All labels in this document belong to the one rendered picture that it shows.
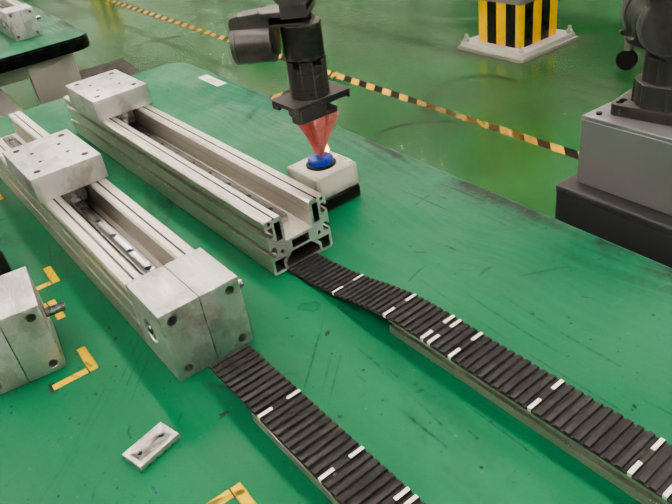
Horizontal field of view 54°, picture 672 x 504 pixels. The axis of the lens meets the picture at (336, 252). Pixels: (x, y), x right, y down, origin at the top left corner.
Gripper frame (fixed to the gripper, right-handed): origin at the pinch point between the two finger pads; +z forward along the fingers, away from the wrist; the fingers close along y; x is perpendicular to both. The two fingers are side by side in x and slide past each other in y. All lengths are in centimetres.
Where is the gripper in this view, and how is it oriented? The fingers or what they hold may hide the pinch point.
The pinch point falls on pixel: (318, 150)
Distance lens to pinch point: 103.6
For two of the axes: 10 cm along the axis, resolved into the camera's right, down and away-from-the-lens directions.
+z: 1.2, 8.3, 5.5
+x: 6.1, 3.8, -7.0
